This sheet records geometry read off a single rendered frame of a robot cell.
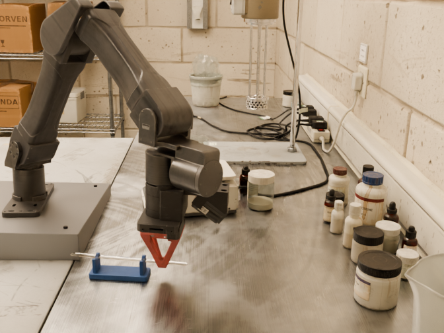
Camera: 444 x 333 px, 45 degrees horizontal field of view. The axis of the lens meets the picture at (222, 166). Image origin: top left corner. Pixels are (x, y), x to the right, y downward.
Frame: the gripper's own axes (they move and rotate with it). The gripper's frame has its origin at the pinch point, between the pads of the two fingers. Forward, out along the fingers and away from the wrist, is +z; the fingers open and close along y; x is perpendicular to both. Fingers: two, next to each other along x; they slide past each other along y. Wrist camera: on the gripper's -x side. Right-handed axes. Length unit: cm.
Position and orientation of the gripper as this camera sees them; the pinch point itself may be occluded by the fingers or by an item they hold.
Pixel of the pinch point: (162, 261)
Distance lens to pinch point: 91.9
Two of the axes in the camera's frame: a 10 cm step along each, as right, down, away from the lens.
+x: -10.0, -0.6, 0.6
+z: -0.4, 9.5, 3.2
